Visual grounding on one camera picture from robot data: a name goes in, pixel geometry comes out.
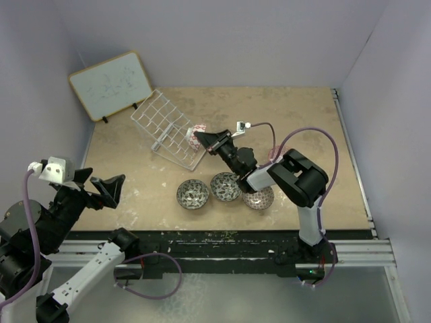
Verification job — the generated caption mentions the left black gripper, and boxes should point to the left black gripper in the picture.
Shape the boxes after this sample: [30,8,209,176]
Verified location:
[43,166,124,251]

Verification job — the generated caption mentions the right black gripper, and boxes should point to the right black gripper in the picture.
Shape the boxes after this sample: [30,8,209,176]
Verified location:
[195,130,240,176]

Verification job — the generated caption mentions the red white patterned bowl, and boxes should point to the red white patterned bowl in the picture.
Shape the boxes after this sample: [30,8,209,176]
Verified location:
[185,124,207,151]

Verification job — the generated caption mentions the brown lattice pattern bowl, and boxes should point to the brown lattice pattern bowl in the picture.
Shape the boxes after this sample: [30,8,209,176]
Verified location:
[242,187,275,210]

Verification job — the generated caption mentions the pink dotted bowl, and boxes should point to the pink dotted bowl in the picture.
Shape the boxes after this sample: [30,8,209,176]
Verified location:
[268,145,291,162]

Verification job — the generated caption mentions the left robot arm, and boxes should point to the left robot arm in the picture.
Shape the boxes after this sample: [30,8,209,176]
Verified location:
[1,164,139,322]

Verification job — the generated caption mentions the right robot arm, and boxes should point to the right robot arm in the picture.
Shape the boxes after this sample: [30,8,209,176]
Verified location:
[193,130,339,263]

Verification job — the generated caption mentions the black floral bowl middle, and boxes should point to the black floral bowl middle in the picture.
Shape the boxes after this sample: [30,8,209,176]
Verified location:
[210,172,242,202]

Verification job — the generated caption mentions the black floral bowl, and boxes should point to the black floral bowl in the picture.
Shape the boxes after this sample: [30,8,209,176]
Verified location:
[176,179,209,210]
[210,172,242,202]

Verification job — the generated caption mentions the black floral bowl left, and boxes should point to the black floral bowl left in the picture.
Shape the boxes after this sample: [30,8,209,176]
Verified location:
[176,179,209,210]

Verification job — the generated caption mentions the yellow framed whiteboard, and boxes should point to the yellow framed whiteboard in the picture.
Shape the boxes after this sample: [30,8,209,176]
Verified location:
[68,51,153,122]

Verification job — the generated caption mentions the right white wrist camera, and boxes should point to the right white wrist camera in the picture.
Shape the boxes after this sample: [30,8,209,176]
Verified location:
[232,121,251,138]

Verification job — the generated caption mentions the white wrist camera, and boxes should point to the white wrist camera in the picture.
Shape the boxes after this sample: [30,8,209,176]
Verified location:
[232,121,251,138]
[27,156,75,185]

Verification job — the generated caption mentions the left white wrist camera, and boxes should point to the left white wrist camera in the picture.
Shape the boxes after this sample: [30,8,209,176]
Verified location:
[27,156,75,185]

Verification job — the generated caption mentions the white wire dish rack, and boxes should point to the white wire dish rack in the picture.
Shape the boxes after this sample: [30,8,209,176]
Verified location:
[131,89,205,171]

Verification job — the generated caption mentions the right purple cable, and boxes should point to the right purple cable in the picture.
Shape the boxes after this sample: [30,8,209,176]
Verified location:
[248,121,339,289]

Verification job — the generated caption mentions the purple cable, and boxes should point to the purple cable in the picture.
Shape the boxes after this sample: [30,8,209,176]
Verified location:
[248,121,339,289]
[0,168,44,307]

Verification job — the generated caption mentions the black mounting base rail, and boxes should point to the black mounting base rail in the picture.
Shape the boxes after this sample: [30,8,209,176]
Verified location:
[68,229,338,281]

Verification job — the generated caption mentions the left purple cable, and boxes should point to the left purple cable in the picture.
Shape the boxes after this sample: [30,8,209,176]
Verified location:
[0,168,44,307]

